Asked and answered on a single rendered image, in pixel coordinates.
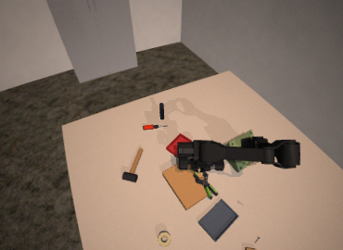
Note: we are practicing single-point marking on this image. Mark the black spring clamp with green grips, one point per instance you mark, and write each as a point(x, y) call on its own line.
point(207, 186)

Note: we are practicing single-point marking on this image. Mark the red-handled screwdriver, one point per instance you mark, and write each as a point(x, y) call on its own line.
point(151, 127)

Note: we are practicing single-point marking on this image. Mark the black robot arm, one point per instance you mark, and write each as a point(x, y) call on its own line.
point(209, 152)

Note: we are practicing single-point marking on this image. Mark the beige ring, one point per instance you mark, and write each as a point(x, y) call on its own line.
point(162, 235)

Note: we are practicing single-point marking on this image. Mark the black flat bar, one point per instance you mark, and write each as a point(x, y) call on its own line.
point(161, 109)

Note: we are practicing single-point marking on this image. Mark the light brown wooden board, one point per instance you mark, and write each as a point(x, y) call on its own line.
point(184, 185)

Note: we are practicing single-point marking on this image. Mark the black mallet with wooden handle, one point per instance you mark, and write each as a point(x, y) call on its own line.
point(131, 176)

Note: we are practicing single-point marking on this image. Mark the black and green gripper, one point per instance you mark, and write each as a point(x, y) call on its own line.
point(183, 165)

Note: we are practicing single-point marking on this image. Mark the red tray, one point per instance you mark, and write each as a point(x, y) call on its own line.
point(172, 147)

